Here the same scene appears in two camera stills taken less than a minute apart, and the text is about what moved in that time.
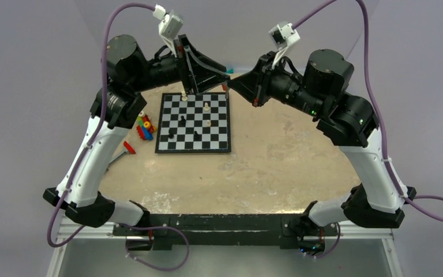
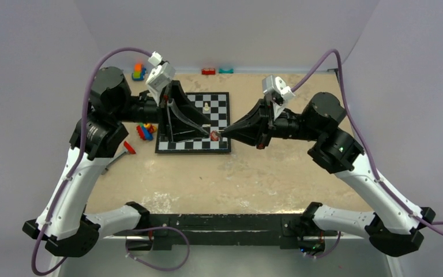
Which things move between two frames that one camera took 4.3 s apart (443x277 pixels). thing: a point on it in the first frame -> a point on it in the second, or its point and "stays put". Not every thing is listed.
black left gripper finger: (211, 82) -> (183, 134)
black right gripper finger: (252, 78) -> (252, 120)
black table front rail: (284, 229) stays put
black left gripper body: (186, 66) -> (166, 121)
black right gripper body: (271, 81) -> (270, 124)
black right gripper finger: (250, 90) -> (251, 137)
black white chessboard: (189, 123) stays put
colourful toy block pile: (145, 128) stays put
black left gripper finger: (205, 59) -> (177, 96)
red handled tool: (128, 148) stays put
